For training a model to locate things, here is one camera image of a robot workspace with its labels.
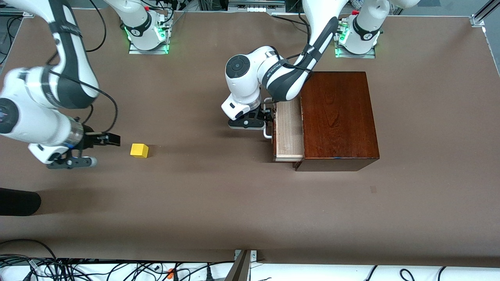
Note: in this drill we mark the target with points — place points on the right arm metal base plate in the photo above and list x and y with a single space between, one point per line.
133 51

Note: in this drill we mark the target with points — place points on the aluminium corner bracket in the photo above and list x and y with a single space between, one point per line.
254 255

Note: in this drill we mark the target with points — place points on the black round-ended cylinder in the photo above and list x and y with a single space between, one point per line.
19 201

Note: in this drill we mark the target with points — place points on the aluminium frame profile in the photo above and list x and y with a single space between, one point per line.
28 13
477 19

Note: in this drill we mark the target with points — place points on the orange connector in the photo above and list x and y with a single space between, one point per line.
170 273

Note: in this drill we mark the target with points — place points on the grey device with ports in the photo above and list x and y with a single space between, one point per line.
256 4

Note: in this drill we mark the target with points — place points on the dark wooden drawer box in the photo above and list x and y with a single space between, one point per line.
340 117

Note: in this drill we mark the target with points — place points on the yellow block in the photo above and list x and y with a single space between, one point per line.
139 151

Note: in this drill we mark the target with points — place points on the dark metal bar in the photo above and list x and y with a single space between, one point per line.
238 271

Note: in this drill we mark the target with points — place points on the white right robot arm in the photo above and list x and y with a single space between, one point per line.
35 117

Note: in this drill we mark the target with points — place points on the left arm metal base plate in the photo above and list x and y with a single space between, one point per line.
371 56

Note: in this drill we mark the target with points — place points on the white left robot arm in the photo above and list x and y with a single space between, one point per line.
242 84

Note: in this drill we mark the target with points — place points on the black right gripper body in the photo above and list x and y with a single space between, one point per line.
90 140

